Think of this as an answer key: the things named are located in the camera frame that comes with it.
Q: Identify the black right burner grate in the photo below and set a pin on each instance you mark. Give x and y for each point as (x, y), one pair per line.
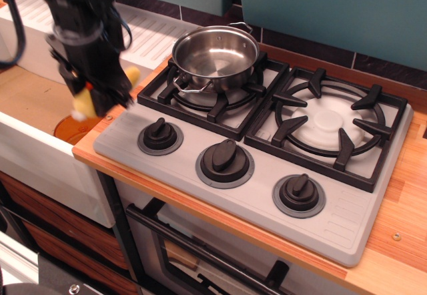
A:
(344, 131)

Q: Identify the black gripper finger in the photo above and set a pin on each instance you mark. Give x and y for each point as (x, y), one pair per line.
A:
(105, 99)
(73, 82)

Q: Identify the black right stove knob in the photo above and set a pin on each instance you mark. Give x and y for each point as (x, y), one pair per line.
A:
(299, 196)

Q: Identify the orange plastic plate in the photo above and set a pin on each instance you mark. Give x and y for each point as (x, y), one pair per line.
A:
(71, 130)

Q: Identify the stainless steel pan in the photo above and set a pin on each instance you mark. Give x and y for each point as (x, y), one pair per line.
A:
(215, 59)

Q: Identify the yellow stuffed duck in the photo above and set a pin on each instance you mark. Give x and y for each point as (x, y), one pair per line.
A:
(83, 106)

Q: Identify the black left stove knob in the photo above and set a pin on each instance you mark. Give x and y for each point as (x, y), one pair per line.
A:
(160, 138)

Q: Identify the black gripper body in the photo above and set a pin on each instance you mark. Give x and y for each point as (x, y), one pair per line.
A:
(94, 58)

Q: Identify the black stove knob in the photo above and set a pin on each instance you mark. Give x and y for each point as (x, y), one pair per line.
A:
(299, 196)
(225, 165)
(160, 138)

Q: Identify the black middle stove knob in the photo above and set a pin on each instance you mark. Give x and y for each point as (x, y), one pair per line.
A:
(225, 165)

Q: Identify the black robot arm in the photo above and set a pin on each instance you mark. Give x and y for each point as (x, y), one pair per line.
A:
(85, 18)

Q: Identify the oven door with black handle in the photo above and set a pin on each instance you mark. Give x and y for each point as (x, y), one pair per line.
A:
(191, 256)

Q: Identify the black left burner grate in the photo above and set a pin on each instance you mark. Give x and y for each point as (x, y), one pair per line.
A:
(230, 113)

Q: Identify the grey toy stove top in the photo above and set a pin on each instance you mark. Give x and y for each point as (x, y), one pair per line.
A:
(339, 232)

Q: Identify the black burner grate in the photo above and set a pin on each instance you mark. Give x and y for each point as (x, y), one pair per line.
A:
(230, 113)
(344, 131)

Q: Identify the wooden drawer cabinet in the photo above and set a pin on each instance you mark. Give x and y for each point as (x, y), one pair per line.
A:
(82, 245)

